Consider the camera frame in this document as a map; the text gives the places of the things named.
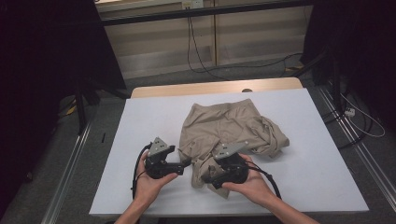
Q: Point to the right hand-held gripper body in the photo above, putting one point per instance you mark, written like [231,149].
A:
[232,149]

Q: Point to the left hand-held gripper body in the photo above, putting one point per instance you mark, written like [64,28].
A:
[157,146]

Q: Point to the beige shorts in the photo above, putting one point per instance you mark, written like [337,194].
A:
[218,124]

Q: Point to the person's left hand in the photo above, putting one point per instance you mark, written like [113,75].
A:
[148,188]

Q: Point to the person's right hand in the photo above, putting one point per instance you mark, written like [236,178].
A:
[255,186]

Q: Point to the white table cover sheet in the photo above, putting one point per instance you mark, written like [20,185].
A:
[149,118]

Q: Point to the black metal stand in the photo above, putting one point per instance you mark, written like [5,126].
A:
[333,77]
[81,109]

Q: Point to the yellow floor tape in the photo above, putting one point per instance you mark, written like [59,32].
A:
[295,67]
[71,109]

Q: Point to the beige wooden cabinet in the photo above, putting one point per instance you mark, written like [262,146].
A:
[155,40]

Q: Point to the white power strip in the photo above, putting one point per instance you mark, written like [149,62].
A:
[350,112]

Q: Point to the black curtain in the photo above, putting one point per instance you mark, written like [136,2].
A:
[37,77]
[367,46]

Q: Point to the black horizontal bar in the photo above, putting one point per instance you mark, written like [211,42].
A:
[202,12]

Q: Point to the aluminium floor rail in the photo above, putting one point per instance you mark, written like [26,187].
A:
[65,174]
[358,146]

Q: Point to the white wall socket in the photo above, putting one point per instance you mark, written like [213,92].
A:
[192,3]

